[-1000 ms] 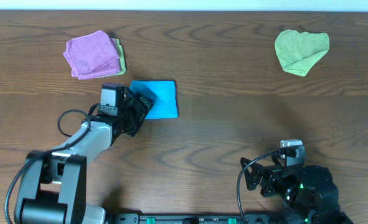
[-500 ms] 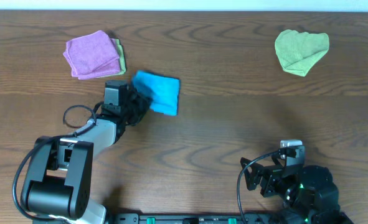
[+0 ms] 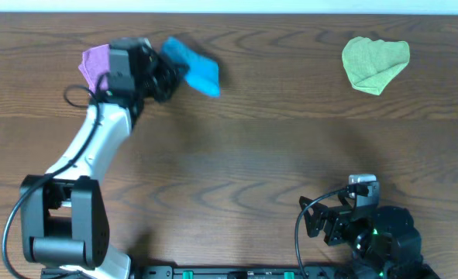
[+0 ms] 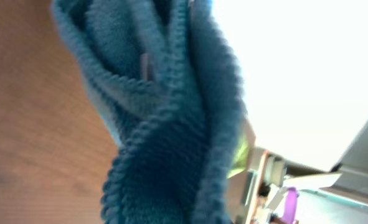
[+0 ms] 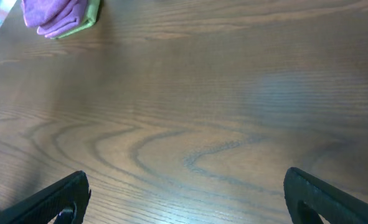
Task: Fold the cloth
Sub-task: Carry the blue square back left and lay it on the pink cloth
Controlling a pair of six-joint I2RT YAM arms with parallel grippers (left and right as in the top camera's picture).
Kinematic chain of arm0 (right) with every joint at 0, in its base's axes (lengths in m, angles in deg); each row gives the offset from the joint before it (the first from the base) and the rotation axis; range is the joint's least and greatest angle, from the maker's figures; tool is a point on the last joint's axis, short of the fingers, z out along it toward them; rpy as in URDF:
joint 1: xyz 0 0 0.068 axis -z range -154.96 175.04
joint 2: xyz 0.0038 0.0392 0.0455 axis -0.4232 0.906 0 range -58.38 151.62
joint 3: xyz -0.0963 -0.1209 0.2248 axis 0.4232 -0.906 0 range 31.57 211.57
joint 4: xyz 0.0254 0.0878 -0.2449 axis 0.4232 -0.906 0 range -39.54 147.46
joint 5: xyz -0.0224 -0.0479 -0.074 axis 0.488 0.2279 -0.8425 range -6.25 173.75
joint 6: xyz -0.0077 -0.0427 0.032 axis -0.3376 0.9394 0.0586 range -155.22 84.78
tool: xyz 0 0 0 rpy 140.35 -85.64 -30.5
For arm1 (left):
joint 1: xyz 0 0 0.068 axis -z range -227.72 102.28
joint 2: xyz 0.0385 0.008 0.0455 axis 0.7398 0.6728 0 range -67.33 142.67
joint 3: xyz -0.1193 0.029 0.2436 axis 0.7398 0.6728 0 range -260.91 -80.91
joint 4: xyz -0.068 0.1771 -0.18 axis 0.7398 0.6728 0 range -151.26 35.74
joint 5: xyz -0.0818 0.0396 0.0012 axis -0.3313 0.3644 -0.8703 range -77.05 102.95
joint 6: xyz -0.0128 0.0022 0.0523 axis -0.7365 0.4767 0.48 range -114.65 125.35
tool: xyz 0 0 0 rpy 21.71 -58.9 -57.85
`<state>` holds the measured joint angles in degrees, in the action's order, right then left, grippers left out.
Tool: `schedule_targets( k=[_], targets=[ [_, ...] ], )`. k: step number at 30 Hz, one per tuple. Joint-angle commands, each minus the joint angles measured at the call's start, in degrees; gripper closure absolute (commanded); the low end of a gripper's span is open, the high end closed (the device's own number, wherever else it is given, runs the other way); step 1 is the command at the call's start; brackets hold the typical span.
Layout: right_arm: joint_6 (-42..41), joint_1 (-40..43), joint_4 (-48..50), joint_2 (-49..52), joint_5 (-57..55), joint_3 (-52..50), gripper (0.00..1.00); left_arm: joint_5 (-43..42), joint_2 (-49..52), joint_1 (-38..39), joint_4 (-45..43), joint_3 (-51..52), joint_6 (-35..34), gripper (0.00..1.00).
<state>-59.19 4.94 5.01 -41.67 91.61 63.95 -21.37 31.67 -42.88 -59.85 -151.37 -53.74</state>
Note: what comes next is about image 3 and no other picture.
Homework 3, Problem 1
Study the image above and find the blue microfiber cloth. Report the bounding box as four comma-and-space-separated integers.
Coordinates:
161, 37, 221, 98

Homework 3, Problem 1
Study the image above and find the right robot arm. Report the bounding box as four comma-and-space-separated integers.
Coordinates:
296, 194, 439, 279

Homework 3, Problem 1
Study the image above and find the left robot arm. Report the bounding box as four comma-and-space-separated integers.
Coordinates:
13, 38, 189, 278

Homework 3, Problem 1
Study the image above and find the folded purple microfiber cloth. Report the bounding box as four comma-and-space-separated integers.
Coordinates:
78, 44, 109, 92

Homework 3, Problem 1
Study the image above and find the crumpled green microfiber cloth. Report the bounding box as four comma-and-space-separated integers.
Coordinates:
342, 36, 410, 96

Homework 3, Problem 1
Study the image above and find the right black cable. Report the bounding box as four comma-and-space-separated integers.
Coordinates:
294, 185, 369, 279

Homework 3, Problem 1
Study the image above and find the black cable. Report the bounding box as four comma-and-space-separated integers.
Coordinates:
294, 185, 369, 279
2, 84, 102, 279

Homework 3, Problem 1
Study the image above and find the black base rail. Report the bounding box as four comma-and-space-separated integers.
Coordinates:
40, 263, 353, 279

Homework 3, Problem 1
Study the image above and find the left black cable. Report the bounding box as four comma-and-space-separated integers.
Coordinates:
2, 84, 102, 279

